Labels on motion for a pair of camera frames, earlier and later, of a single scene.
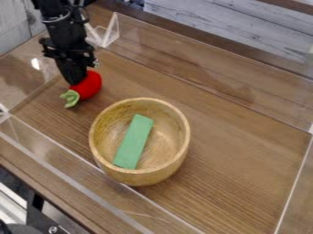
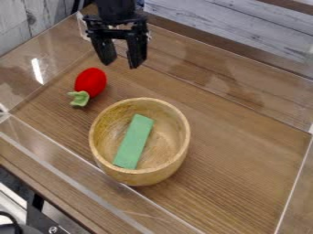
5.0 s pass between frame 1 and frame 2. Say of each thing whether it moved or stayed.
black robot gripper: moved
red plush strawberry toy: moved
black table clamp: stayed
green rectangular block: stayed
